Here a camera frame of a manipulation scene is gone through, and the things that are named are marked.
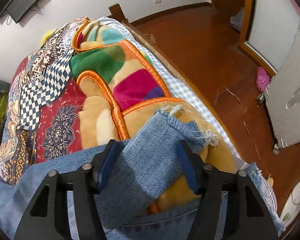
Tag blue denim jeans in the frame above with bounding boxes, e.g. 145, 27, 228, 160
0, 111, 285, 239

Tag white appliance on floor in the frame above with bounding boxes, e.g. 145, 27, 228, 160
280, 181, 300, 227

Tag colourful patchwork quilt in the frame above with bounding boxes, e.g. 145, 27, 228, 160
0, 18, 85, 185

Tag pink croc shoe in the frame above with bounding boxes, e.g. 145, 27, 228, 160
256, 67, 270, 93

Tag blue checked mattress sheet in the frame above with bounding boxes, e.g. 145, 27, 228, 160
100, 17, 248, 167

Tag colourful fleece blanket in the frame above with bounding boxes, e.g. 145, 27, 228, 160
69, 18, 239, 217

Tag yellow plush pillow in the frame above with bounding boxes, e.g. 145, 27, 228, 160
40, 29, 56, 46

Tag wooden bed post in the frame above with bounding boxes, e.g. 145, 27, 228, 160
108, 3, 129, 24

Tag wooden door frame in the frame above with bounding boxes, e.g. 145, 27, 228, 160
210, 0, 278, 77

